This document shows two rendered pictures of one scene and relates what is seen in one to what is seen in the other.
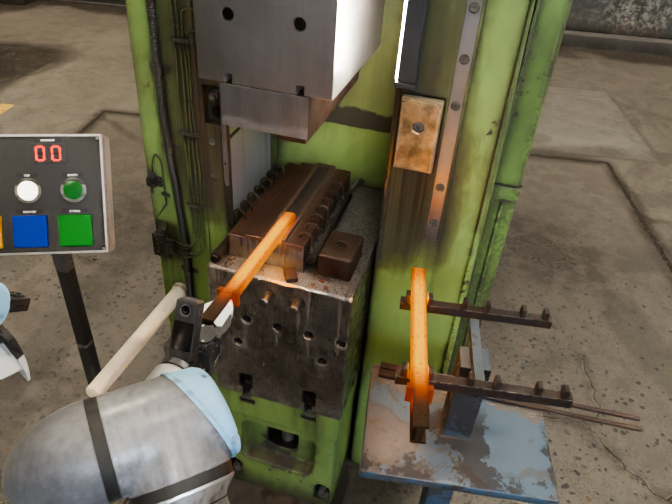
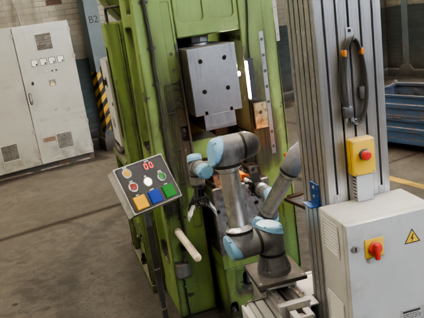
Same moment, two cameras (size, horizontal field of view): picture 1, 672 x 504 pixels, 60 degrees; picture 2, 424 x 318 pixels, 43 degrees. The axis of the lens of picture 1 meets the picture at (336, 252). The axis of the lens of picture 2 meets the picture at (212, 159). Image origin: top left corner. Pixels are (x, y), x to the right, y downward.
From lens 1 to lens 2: 2.47 m
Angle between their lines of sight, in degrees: 34
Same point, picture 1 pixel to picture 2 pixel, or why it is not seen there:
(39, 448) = (296, 150)
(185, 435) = not seen: hidden behind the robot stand
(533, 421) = not seen: hidden behind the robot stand
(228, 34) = (205, 98)
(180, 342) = (256, 179)
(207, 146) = (184, 152)
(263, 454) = (245, 292)
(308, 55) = (232, 96)
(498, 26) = (272, 74)
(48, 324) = not seen: outside the picture
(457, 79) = (266, 93)
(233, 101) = (209, 120)
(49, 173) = (151, 173)
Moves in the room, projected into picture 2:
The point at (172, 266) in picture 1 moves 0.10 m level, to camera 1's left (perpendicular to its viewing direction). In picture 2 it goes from (173, 221) to (159, 226)
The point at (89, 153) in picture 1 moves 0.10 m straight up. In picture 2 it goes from (160, 161) to (158, 144)
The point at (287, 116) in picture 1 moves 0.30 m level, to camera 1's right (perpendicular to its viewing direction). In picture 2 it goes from (228, 118) to (267, 108)
